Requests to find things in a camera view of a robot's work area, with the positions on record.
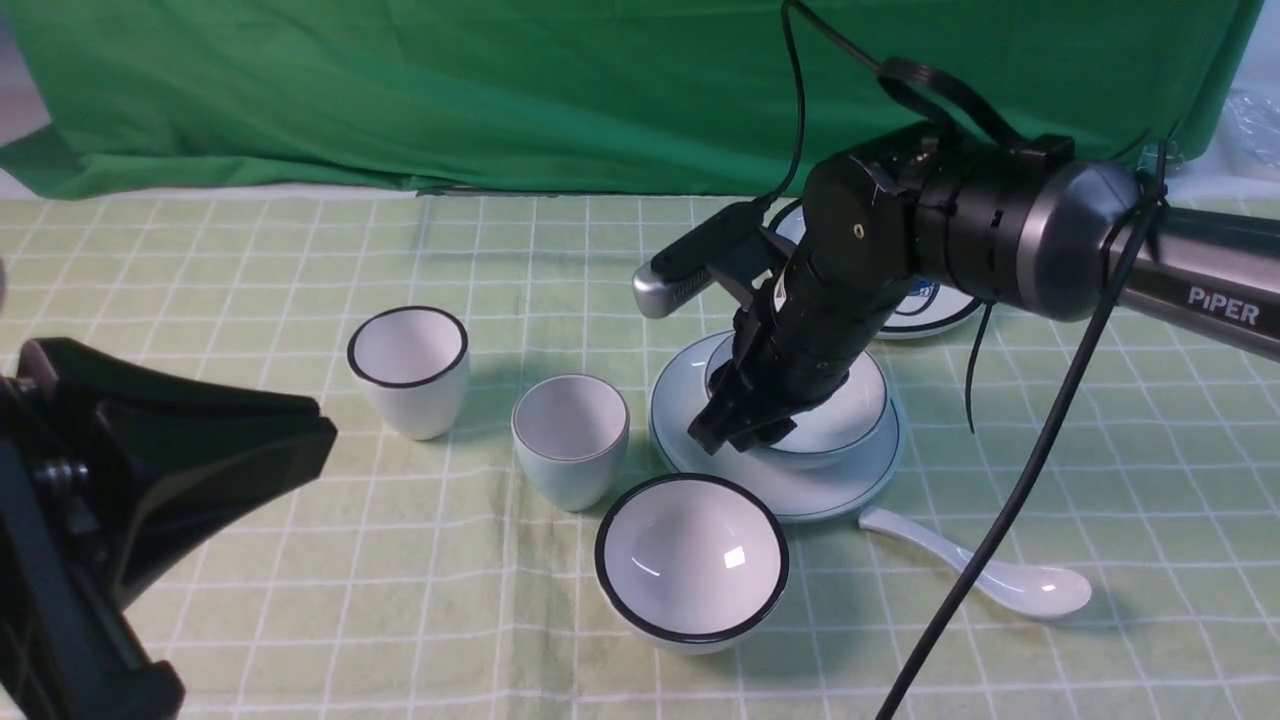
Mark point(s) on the pale blue flat plate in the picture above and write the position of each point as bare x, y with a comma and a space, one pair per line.
682, 390

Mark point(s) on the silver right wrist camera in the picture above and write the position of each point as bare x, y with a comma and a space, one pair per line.
728, 249

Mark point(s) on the black-rimmed white cup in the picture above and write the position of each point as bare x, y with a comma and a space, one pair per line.
413, 365

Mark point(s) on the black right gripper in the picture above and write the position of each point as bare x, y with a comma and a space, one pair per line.
799, 339

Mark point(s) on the black-rimmed white bowl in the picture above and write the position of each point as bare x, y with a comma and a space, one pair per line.
691, 563

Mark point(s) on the pale blue shallow bowl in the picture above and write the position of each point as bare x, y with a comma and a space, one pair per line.
844, 432

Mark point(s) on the white ceramic soup spoon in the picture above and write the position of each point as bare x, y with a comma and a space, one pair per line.
1035, 592

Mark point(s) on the black-rimmed illustrated plate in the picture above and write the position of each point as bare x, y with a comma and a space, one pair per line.
928, 310

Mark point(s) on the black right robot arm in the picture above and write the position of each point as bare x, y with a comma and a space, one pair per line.
1033, 228

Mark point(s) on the pale blue ceramic cup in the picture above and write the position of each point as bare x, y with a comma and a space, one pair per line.
571, 434

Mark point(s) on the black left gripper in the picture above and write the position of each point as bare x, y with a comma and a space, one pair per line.
112, 474

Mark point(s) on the clear plastic wrap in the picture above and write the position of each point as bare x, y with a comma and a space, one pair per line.
1250, 121

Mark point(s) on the green backdrop cloth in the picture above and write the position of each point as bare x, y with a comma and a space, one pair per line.
561, 96

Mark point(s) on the green checkered tablecloth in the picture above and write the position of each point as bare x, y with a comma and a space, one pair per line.
429, 580

